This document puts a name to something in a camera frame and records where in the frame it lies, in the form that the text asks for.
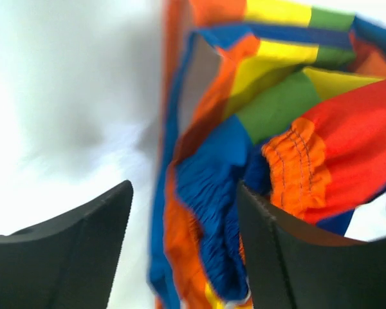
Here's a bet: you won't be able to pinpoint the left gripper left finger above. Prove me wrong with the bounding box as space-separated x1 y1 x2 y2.
0 180 133 309

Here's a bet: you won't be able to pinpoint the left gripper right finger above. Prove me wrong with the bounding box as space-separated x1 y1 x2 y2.
237 183 386 309

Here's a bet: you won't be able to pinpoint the rainbow striped shorts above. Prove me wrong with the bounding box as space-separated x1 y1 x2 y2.
149 1 386 308

